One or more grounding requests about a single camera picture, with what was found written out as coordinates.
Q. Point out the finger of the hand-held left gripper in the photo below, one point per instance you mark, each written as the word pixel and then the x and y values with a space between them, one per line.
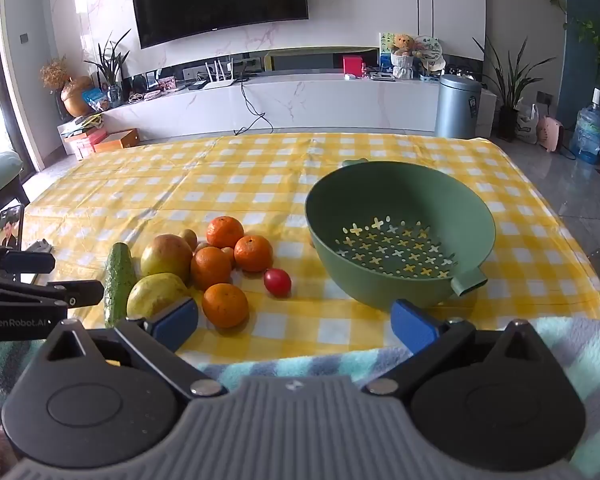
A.
pixel 27 262
pixel 55 296

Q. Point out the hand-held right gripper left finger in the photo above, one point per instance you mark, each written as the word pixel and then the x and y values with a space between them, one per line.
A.
pixel 175 322

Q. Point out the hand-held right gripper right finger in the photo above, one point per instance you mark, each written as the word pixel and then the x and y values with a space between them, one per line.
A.
pixel 412 327

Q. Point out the orange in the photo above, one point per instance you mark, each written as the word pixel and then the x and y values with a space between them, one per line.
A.
pixel 253 253
pixel 225 305
pixel 225 231
pixel 210 268

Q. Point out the yellow lemons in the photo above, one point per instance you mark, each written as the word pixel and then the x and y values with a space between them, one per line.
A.
pixel 166 257

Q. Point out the green cucumber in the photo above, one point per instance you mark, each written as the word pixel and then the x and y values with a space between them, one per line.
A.
pixel 119 280

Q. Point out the brown longan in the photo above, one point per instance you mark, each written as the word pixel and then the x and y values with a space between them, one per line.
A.
pixel 189 239
pixel 228 255

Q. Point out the red cherry tomato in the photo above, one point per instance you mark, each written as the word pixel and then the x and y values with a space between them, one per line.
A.
pixel 277 282

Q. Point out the green plastic colander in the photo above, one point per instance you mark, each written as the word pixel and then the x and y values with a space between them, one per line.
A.
pixel 380 195

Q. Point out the smartphone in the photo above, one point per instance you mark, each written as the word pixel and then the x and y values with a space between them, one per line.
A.
pixel 11 227

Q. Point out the pink cardboard box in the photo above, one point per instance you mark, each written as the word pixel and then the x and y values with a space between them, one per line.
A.
pixel 87 146

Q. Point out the stack of papers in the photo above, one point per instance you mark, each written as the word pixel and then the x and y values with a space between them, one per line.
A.
pixel 80 125

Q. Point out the orange cardboard box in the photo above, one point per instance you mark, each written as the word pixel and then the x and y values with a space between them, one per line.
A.
pixel 116 141

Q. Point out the yellow checkered tablecloth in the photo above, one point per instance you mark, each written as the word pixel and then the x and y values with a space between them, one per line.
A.
pixel 230 175

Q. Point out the brown gourd vase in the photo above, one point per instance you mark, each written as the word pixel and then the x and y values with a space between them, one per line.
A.
pixel 75 97

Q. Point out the blue snack bag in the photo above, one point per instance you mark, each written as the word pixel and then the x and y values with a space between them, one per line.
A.
pixel 96 99

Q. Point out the dried flower bunch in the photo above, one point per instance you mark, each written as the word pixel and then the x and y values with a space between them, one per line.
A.
pixel 55 72

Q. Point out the green plant in glass vase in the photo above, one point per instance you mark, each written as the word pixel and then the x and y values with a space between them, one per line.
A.
pixel 111 72

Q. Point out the silver-blue trash can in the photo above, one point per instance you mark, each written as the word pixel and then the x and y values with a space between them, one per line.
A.
pixel 457 110

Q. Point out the long-leaf plant in black pot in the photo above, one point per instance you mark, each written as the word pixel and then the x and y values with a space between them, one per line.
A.
pixel 507 122

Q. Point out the white plastic bag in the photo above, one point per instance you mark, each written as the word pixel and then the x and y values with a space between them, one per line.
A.
pixel 527 122

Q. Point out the white marble media cabinet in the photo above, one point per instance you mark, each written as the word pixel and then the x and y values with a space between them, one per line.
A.
pixel 330 105

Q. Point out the small pink fan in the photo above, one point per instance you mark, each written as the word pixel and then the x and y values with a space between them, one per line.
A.
pixel 550 132

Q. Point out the white router with antennas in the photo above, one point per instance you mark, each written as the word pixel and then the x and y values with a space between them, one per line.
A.
pixel 219 81

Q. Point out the blue water jug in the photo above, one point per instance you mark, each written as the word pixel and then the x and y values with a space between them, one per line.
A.
pixel 587 135

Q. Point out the red box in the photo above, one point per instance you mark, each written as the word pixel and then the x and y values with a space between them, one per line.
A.
pixel 352 66

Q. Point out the round printed hand fan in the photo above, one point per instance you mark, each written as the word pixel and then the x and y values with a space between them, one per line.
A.
pixel 427 49

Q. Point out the blue-green picture card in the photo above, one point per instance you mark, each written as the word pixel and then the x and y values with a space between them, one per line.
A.
pixel 384 50

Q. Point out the brown teddy bear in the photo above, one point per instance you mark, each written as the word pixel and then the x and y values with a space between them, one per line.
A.
pixel 404 44

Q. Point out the pink photo frame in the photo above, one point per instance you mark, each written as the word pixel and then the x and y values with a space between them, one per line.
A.
pixel 166 83

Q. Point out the black wall television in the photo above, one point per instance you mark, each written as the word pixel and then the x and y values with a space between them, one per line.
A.
pixel 220 0

